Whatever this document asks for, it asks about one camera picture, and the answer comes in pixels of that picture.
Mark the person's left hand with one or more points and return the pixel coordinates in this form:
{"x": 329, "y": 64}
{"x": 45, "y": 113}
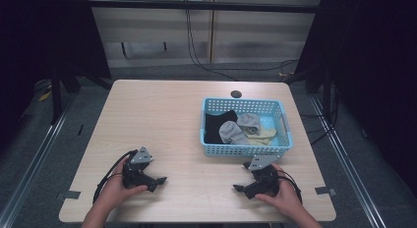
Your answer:
{"x": 113, "y": 190}

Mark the metal floor rail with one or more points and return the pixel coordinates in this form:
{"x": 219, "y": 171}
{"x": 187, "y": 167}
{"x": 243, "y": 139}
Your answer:
{"x": 36, "y": 159}
{"x": 347, "y": 162}

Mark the black round table grommet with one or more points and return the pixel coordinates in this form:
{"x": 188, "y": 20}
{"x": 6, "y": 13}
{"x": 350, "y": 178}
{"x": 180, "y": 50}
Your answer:
{"x": 236, "y": 94}

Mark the black curtain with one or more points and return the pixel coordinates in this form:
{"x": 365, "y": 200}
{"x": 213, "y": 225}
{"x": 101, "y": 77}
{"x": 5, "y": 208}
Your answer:
{"x": 42, "y": 34}
{"x": 377, "y": 74}

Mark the pale yellow sock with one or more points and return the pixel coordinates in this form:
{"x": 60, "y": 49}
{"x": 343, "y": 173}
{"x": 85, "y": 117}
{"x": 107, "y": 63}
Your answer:
{"x": 268, "y": 132}
{"x": 260, "y": 141}

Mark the small black floor tape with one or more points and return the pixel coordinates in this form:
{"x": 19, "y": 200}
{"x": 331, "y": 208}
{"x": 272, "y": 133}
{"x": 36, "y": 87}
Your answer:
{"x": 80, "y": 129}

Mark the black sock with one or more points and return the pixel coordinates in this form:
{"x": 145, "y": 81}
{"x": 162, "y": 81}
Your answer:
{"x": 214, "y": 126}

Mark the grey sock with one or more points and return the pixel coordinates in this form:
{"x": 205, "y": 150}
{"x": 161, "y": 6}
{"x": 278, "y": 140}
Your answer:
{"x": 229, "y": 131}
{"x": 249, "y": 120}

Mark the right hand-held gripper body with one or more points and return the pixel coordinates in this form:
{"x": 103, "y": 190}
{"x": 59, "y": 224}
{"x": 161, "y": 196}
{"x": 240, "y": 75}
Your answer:
{"x": 264, "y": 183}

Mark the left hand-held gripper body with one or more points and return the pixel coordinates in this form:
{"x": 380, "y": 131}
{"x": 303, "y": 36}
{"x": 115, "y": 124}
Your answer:
{"x": 136, "y": 177}

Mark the black metal stand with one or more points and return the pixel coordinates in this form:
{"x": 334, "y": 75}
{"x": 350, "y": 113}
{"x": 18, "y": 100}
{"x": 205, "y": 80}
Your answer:
{"x": 326, "y": 90}
{"x": 56, "y": 97}

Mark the light blue plastic basket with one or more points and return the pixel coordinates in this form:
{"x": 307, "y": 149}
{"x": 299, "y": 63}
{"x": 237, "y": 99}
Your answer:
{"x": 229, "y": 151}

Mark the person's right hand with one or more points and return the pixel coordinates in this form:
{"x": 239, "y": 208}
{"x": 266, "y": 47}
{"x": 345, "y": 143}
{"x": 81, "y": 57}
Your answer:
{"x": 285, "y": 197}

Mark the grey tape strip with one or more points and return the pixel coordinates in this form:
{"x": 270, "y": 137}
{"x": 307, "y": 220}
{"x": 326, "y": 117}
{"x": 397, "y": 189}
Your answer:
{"x": 72, "y": 195}
{"x": 325, "y": 190}

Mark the black horizontal bar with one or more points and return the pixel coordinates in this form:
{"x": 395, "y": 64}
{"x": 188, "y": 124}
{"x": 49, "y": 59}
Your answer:
{"x": 196, "y": 6}

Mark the yellow object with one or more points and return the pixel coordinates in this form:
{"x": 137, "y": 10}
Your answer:
{"x": 44, "y": 96}

